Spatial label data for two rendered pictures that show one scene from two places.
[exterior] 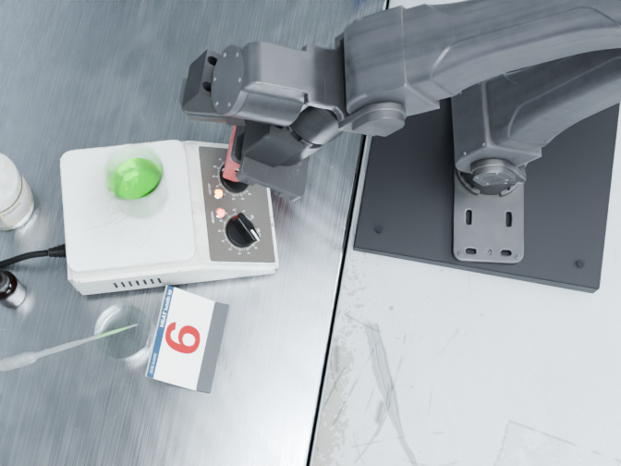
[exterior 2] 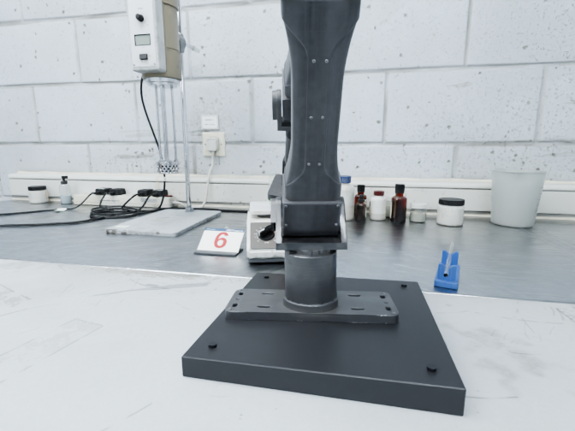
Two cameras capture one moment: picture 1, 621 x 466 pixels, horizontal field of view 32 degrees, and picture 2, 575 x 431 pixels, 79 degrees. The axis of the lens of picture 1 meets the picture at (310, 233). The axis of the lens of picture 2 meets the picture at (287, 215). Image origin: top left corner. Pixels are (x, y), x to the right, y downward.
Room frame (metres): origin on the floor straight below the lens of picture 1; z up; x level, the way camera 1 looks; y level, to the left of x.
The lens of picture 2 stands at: (0.42, -0.57, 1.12)
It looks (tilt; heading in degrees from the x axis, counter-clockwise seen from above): 11 degrees down; 99
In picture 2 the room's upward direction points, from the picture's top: straight up
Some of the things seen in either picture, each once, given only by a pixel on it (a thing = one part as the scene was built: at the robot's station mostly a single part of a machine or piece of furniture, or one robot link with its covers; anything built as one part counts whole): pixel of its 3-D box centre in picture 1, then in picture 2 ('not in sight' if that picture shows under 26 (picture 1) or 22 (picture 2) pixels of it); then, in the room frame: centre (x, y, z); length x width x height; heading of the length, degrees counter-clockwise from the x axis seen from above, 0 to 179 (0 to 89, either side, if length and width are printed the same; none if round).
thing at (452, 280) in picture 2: not in sight; (448, 267); (0.60, 0.02, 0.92); 0.10 x 0.03 x 0.04; 72
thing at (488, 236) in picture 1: (493, 156); (310, 277); (0.38, -0.17, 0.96); 0.20 x 0.07 x 0.08; 5
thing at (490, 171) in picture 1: (496, 137); (307, 223); (0.38, -0.16, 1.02); 0.09 x 0.06 x 0.06; 9
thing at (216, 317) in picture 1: (188, 339); (220, 241); (0.17, 0.10, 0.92); 0.09 x 0.06 x 0.04; 177
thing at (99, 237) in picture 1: (127, 205); (276, 207); (0.28, 0.17, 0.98); 0.12 x 0.12 x 0.01; 15
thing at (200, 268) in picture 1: (159, 214); (277, 229); (0.28, 0.15, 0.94); 0.22 x 0.13 x 0.08; 105
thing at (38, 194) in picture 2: not in sight; (38, 194); (-0.75, 0.60, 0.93); 0.06 x 0.06 x 0.06
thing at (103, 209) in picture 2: not in sight; (87, 208); (-0.36, 0.38, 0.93); 0.34 x 0.26 x 0.06; 88
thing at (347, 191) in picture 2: not in sight; (342, 197); (0.42, 0.48, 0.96); 0.07 x 0.07 x 0.13
